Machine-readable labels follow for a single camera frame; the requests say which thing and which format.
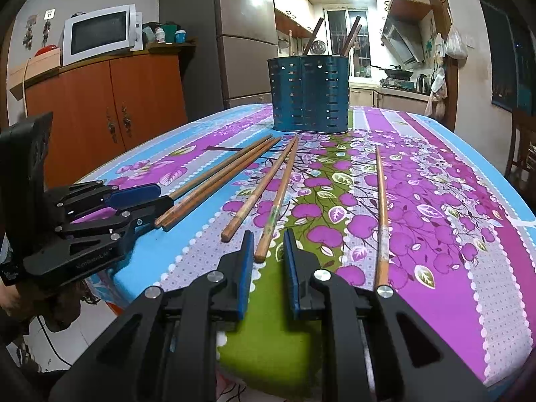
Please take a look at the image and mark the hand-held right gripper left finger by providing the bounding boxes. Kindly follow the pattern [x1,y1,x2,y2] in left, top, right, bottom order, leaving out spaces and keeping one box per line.
[48,230,256,402]

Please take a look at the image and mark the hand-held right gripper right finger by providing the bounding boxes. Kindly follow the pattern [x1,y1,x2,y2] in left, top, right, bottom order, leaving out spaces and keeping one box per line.
[282,228,490,402]

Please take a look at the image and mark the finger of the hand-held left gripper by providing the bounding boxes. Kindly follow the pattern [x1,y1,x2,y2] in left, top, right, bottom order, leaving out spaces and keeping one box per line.
[44,180,162,218]
[54,196,174,252]

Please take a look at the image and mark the blue perforated utensil holder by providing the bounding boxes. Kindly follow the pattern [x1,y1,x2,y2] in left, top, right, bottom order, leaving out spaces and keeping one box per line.
[267,54,350,135]

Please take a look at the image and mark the person's left hand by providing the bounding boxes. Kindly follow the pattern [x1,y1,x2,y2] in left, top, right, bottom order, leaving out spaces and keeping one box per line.
[0,278,43,323]

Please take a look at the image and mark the orange wooden cabinet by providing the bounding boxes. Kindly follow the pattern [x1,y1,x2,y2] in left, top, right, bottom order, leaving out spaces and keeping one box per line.
[23,42,189,189]

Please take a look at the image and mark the beige cardboard box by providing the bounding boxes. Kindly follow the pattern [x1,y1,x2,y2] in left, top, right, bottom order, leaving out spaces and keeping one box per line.
[8,48,61,93]

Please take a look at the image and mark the purple floral striped tablecloth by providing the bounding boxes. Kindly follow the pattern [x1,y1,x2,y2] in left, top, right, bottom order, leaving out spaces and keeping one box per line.
[79,104,536,402]

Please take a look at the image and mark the white hook with ornament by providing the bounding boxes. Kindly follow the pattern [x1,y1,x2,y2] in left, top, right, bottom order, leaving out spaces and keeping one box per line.
[42,8,56,47]

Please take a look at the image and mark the white microwave oven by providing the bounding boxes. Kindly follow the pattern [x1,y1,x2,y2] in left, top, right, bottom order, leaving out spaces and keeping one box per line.
[62,4,141,67]

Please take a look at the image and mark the grey refrigerator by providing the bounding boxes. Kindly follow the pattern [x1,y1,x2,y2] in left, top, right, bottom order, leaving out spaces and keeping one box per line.
[158,0,279,112]

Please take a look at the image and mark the beige kitchen base cabinets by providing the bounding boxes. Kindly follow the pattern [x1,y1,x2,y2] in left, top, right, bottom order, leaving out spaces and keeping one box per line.
[349,88,430,116]

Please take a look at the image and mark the black wok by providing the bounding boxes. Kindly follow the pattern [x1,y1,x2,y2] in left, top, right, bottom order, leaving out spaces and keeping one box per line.
[371,65,415,79]

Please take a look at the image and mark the kitchen window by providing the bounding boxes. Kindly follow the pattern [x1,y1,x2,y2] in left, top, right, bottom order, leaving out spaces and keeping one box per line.
[324,7,371,78]

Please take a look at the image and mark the wooden chair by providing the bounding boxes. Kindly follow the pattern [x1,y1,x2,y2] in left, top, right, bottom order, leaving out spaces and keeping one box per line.
[505,109,536,193]

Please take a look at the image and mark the steel range hood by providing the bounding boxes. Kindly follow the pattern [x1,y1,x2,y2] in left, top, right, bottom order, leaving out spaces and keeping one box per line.
[380,0,434,65]

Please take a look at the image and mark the hanging white plastic bag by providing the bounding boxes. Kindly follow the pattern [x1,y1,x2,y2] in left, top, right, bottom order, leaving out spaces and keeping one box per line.
[444,25,468,60]

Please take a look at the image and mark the dark barred window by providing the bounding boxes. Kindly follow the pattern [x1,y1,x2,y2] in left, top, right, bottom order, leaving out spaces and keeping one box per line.
[479,0,536,112]

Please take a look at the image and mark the hanging wall ornament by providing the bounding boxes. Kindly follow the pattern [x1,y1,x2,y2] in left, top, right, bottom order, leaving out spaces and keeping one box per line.
[23,14,38,49]

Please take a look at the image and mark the black floor cable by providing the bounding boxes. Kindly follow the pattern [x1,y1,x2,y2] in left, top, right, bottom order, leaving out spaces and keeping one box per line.
[17,314,80,371]

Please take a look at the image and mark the kitchen wall cabinets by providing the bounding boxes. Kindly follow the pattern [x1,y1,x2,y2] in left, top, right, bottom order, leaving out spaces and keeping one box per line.
[271,0,315,38]

